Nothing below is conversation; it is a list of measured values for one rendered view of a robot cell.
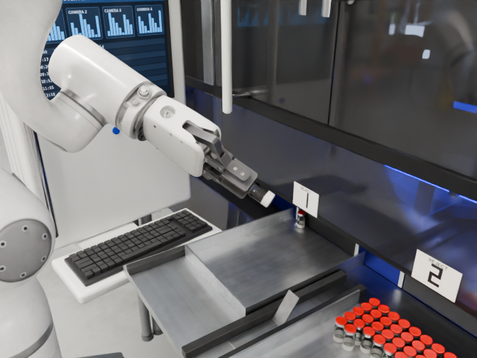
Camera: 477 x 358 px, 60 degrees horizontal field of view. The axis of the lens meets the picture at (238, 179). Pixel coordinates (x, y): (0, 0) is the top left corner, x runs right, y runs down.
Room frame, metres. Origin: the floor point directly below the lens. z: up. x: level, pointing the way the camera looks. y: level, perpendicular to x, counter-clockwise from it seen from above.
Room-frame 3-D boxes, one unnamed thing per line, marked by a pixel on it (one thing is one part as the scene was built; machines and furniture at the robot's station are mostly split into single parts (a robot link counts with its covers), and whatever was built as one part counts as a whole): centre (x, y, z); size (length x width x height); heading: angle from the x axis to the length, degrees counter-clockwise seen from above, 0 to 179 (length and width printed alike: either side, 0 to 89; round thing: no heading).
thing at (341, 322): (0.58, -0.19, 0.91); 0.02 x 0.02 x 0.05
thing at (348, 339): (0.56, -0.20, 0.91); 0.02 x 0.02 x 0.05
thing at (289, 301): (0.60, -0.05, 0.91); 0.14 x 0.03 x 0.06; 123
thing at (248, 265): (0.82, -0.08, 0.90); 0.34 x 0.26 x 0.04; 123
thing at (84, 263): (1.00, 0.27, 0.82); 0.40 x 0.14 x 0.02; 132
